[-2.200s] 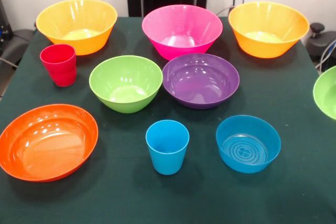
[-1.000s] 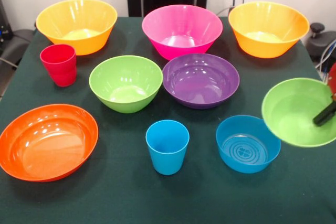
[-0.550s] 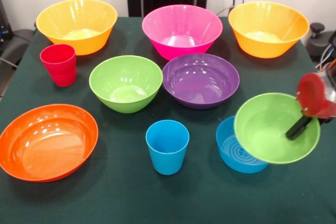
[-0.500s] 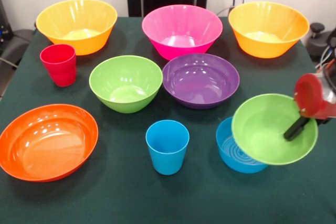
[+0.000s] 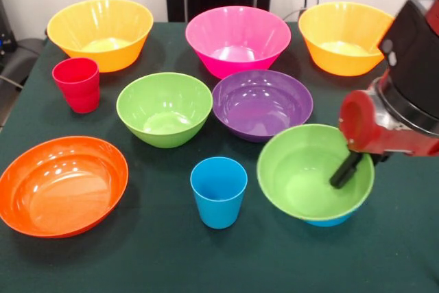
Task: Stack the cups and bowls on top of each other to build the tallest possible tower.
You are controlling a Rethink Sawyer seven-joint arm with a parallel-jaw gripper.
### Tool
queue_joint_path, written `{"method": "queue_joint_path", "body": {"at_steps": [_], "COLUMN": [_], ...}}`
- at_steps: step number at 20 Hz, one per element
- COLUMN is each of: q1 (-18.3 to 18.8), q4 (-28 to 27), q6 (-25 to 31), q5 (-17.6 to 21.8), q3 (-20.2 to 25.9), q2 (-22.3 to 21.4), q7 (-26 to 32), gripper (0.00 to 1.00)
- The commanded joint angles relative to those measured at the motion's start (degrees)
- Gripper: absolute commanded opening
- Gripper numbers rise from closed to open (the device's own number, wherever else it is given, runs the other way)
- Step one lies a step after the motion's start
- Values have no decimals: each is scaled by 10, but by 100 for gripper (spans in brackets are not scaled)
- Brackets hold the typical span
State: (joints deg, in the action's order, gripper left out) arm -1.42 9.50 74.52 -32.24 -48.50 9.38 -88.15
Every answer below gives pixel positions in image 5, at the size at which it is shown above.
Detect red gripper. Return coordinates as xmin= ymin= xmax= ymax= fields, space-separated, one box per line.
xmin=329 ymin=89 xmax=439 ymax=189

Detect blue bowl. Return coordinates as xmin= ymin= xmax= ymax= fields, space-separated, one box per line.
xmin=303 ymin=211 xmax=357 ymax=228

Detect blue cup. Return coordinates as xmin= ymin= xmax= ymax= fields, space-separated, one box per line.
xmin=190 ymin=156 xmax=248 ymax=230

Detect pink large bowl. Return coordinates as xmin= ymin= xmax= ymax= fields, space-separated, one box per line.
xmin=185 ymin=5 xmax=292 ymax=80

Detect large green bowl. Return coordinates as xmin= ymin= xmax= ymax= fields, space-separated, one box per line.
xmin=116 ymin=72 xmax=214 ymax=150

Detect small green bowl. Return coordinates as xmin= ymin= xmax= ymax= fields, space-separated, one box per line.
xmin=257 ymin=124 xmax=375 ymax=222

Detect orange shallow bowl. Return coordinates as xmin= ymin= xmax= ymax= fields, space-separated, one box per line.
xmin=0 ymin=135 xmax=130 ymax=239

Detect dark green tablecloth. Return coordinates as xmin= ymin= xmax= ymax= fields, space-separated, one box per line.
xmin=0 ymin=21 xmax=439 ymax=293

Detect red cup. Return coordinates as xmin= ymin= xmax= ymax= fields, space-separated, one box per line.
xmin=51 ymin=57 xmax=101 ymax=115

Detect purple bowl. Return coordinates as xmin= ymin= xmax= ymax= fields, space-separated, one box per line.
xmin=212 ymin=69 xmax=314 ymax=143

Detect black computer equipment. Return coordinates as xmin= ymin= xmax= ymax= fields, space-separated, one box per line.
xmin=0 ymin=0 xmax=17 ymax=56

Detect yellow-orange large bowl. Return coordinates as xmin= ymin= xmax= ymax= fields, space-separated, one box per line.
xmin=298 ymin=1 xmax=396 ymax=77
xmin=46 ymin=0 xmax=154 ymax=73

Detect grey office chair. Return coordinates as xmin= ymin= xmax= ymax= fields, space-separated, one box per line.
xmin=0 ymin=38 xmax=47 ymax=89

